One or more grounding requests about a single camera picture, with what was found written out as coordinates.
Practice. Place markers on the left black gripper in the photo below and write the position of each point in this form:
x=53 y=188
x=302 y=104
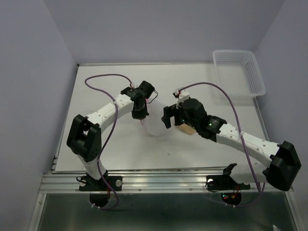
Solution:
x=142 y=114

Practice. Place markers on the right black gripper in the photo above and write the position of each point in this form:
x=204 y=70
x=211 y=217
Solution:
x=170 y=111

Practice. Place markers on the white mesh laundry bag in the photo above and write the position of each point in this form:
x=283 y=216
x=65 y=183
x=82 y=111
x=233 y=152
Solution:
x=153 y=124

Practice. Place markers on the beige bra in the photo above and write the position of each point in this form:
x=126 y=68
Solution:
x=186 y=129

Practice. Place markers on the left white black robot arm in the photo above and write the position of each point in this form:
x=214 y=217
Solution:
x=85 y=135

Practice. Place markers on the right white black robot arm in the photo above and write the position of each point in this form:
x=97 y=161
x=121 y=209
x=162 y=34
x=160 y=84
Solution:
x=281 y=161

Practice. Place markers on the white plastic basket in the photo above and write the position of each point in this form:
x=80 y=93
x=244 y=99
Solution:
x=238 y=74

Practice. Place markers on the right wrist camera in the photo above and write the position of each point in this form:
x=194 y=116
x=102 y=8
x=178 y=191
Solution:
x=181 y=96

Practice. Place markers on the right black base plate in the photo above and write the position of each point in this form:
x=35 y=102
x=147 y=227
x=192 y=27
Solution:
x=224 y=183

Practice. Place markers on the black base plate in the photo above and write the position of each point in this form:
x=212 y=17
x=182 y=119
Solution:
x=88 y=184
x=224 y=183

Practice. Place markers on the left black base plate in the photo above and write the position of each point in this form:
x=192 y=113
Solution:
x=88 y=184

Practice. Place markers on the aluminium frame rail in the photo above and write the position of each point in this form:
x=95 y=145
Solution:
x=135 y=182

